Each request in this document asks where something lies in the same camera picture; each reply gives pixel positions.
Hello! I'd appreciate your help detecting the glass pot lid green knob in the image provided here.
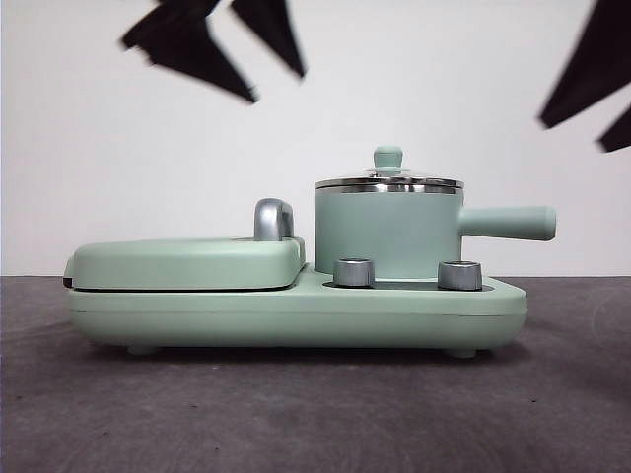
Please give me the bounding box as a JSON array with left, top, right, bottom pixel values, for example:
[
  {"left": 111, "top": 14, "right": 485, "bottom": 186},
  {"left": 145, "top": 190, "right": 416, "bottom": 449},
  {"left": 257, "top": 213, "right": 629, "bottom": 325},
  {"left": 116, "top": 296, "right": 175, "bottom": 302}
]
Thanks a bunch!
[{"left": 314, "top": 145, "right": 464, "bottom": 192}]

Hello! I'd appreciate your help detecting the silver control knob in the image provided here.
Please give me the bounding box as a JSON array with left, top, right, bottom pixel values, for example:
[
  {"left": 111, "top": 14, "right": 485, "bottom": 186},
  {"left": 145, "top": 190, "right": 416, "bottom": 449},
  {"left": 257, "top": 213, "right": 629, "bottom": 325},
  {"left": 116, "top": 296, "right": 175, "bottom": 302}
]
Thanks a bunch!
[
  {"left": 332, "top": 257, "right": 377, "bottom": 288},
  {"left": 436, "top": 259, "right": 483, "bottom": 291}
]

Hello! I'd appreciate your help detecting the mint green hinged griddle cover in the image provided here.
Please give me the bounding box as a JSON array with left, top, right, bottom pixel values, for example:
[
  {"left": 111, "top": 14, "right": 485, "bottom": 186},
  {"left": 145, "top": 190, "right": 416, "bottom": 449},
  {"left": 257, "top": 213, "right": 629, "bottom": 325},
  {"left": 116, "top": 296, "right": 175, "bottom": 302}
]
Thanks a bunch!
[{"left": 63, "top": 236, "right": 308, "bottom": 293}]

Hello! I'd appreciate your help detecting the mint green breakfast machine base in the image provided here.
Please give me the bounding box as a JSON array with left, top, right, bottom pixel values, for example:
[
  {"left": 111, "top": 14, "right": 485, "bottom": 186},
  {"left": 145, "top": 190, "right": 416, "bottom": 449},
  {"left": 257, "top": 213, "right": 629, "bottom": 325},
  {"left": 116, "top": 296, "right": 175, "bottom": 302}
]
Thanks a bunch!
[{"left": 66, "top": 263, "right": 527, "bottom": 357}]

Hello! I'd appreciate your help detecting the chrome griddle cover handle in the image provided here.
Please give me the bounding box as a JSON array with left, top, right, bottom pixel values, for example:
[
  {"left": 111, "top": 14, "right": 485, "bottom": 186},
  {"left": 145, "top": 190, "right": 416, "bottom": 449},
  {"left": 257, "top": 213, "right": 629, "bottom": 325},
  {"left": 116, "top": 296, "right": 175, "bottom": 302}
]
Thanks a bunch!
[{"left": 252, "top": 197, "right": 297, "bottom": 242}]

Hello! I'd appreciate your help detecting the mint green pot with handle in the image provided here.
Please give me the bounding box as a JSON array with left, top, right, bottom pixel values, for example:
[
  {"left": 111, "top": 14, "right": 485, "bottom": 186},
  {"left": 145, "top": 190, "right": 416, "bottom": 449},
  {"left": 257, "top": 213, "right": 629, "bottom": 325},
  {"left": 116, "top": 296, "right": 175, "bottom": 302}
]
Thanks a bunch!
[{"left": 313, "top": 179, "right": 558, "bottom": 277}]

